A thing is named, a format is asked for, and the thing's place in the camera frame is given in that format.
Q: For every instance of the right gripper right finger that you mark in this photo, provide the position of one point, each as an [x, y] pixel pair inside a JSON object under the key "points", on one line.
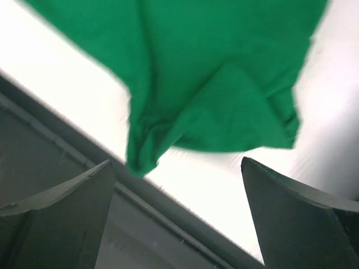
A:
{"points": [[298, 226]]}

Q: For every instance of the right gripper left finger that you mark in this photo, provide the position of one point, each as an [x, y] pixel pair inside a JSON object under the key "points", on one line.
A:
{"points": [[61, 227]]}

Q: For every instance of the green t shirt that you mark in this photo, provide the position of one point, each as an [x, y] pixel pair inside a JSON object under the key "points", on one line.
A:
{"points": [[213, 76]]}

